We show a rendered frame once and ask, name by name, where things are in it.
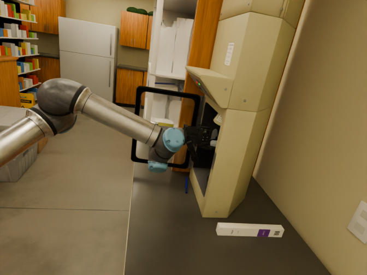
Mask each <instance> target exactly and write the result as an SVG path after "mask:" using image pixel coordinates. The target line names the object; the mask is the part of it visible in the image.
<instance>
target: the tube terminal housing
mask: <svg viewBox="0 0 367 275"><path fill-rule="evenodd" d="M294 32H295V29H294V28H293V27H292V26H291V25H290V24H288V23H287V22H286V21H285V20H284V19H282V18H278V17H273V16H268V15H263V14H258V13H253V12H248V13H244V14H241V15H238V16H234V17H230V18H228V19H224V20H221V21H219V22H218V28H217V33H216V39H215V44H214V50H213V53H212V59H211V64H210V70H212V71H215V72H217V73H219V74H222V75H224V76H226V77H229V78H231V79H233V80H234V81H233V86H232V91H231V94H230V98H229V103H228V107H227V108H226V109H225V108H221V107H219V106H218V105H217V104H216V103H214V102H213V101H212V100H211V99H210V98H209V97H208V96H207V95H205V103H208V104H209V105H210V106H211V107H212V108H213V109H215V110H216V111H217V112H218V113H219V114H220V115H221V117H222V122H221V126H220V131H219V134H218V139H217V144H216V148H215V152H216V159H215V163H214V168H213V170H212V168H211V170H210V175H209V179H208V184H207V188H206V192H205V196H204V197H203V195H202V192H201V190H200V187H199V184H198V181H197V179H196V176H195V174H194V171H193V166H192V170H190V176H189V177H190V180H191V183H192V187H193V190H194V193H195V196H196V199H197V202H198V205H199V208H200V212H201V214H202V217H204V218H227V217H228V216H229V215H230V214H231V213H232V212H233V211H234V210H235V209H236V208H237V206H238V205H239V204H240V203H241V202H242V201H243V199H244V198H245V195H246V192H247V188H248V185H249V182H250V179H251V175H252V171H253V168H254V165H255V162H256V159H257V156H258V152H259V148H260V146H261V143H262V139H263V135H264V132H265V129H266V126H267V122H268V119H269V116H270V112H271V109H272V106H273V102H274V99H275V96H276V92H277V89H278V86H279V83H280V79H281V76H282V72H283V69H284V66H285V63H286V59H287V56H288V53H289V49H290V47H291V43H292V40H293V36H294ZM229 42H235V44H234V49H233V53H232V58H231V62H230V66H226V65H224V62H225V59H226V53H227V48H228V43H229ZM205 103H204V105H205Z"/></svg>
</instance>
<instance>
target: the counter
mask: <svg viewBox="0 0 367 275"><path fill-rule="evenodd" d="M189 176H190V172H183V171H172V170H171V167H168V168H167V171H165V172H161V173H155V172H151V171H150V170H149V169H148V164H145V163H138V162H134V169H133V180H132V191H131V202H130V209H129V220H128V231H127V242H126V253H125V264H124V270H123V275H331V274H330V272H329V271H328V270H327V269H326V267H325V266H324V265H323V264H322V262H321V261H320V260H319V258H318V257H317V256H316V255H315V253H314V252H313V251H312V250H311V248H310V247H309V246H308V245H307V244H306V242H305V241H304V240H303V239H302V237H301V236H300V235H299V234H298V232H297V231H296V230H295V228H294V227H293V226H292V225H291V223H290V222H289V221H288V220H287V218H286V217H285V216H284V215H283V214H282V212H281V211H280V210H279V209H278V207H277V206H276V205H275V204H274V202H273V201H272V200H271V198H270V197H269V196H268V195H267V193H266V192H265V191H264V190H263V188H262V187H261V186H260V185H259V184H258V182H257V181H256V180H255V179H254V177H253V176H251V179H250V182H249V185H248V188H247V192H246V195H245V198H244V199H243V201H242V202H241V203H240V204H239V205H238V206H237V208H236V209H235V210H234V211H233V212H232V213H231V214H230V215H229V216H228V217H227V218H204V217H202V214H201V212H200V208H199V205H198V202H197V199H196V196H195V193H194V190H193V187H192V183H191V180H190V177H189ZM185 177H187V189H188V193H187V194H186V193H185ZM217 223H243V224H270V225H282V227H283V228H284V232H283V235H282V237H256V236H220V235H217V232H216V228H217Z"/></svg>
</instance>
